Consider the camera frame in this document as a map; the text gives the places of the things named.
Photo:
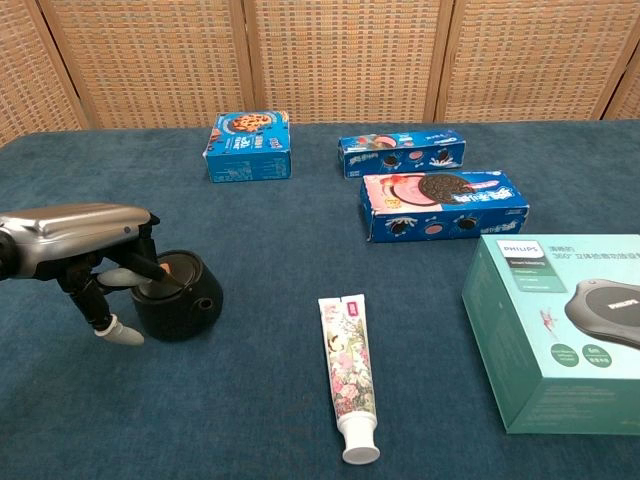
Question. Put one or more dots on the teal Philips speaker box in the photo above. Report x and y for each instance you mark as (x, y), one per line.
(560, 330)

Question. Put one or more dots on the woven bamboo folding screen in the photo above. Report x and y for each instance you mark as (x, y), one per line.
(320, 60)

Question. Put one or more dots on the large blue pink Oreo box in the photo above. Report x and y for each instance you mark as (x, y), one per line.
(442, 205)

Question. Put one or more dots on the black round pot with lid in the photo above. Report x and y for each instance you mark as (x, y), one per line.
(177, 297)

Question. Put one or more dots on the slim blue Oreo box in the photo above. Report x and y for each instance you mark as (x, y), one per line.
(401, 152)

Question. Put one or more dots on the blue chocolate chip cookie box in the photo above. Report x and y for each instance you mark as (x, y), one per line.
(248, 146)

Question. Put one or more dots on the blue table cloth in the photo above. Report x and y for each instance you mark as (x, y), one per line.
(280, 320)

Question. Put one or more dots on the floral toothpaste tube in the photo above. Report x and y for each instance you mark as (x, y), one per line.
(348, 370)

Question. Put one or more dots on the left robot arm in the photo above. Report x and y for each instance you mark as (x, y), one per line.
(4, 260)

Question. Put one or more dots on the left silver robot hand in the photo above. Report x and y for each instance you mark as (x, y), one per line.
(75, 260)

